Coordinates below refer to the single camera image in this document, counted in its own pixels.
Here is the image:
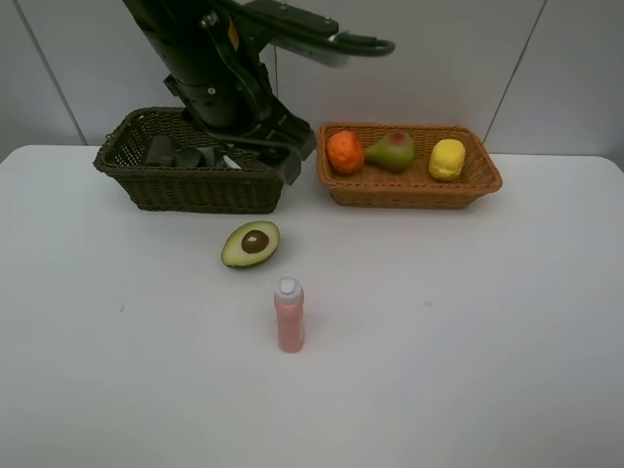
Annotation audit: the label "dark brown wicker basket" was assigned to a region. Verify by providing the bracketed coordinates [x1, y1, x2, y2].
[94, 107, 284, 215]

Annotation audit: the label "halved avocado with pit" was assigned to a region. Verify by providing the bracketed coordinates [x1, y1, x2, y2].
[221, 220, 281, 268]

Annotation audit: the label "dark green pump bottle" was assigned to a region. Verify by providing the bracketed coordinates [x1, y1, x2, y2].
[174, 146, 226, 169]

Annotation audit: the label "pink bottle white cap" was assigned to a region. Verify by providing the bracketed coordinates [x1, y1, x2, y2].
[274, 277, 305, 353]

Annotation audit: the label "green red pear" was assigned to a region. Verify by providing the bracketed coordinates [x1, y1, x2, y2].
[365, 132, 415, 173]

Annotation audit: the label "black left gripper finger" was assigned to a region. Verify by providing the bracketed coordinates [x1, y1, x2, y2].
[278, 148, 302, 185]

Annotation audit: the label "white marker pink caps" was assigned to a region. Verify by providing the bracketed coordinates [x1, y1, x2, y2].
[222, 156, 241, 170]

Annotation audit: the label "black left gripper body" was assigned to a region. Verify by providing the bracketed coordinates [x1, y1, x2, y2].
[182, 97, 316, 161]

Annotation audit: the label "yellow lemon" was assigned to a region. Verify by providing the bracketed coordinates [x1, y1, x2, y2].
[428, 138, 466, 181]

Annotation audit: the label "orange mandarin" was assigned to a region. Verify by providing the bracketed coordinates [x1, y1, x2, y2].
[326, 131, 366, 176]

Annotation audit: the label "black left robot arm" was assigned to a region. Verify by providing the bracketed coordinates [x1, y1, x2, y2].
[125, 1, 315, 185]

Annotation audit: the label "translucent pink plastic cup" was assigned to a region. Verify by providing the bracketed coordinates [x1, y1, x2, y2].
[141, 135, 178, 167]

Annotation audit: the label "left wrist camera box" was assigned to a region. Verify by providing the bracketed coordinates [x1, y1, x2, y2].
[239, 1, 348, 68]

